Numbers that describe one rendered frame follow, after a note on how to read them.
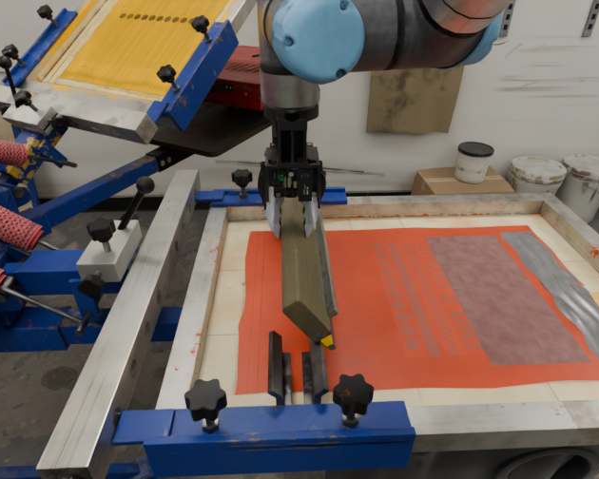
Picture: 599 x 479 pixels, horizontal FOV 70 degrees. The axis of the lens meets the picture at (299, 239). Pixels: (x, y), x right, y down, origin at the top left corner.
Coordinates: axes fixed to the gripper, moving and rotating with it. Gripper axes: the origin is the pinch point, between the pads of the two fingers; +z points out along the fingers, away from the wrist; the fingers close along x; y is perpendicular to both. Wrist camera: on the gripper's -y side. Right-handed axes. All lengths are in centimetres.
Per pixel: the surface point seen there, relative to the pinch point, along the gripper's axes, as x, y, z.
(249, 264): -8.1, -8.6, 13.7
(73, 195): -57, -45, 17
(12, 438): -101, -34, 109
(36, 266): -40.5, 1.9, 5.0
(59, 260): -37.5, 0.5, 5.0
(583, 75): 178, -200, 24
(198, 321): -14.6, 10.0, 10.1
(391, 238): 21.1, -16.7, 13.7
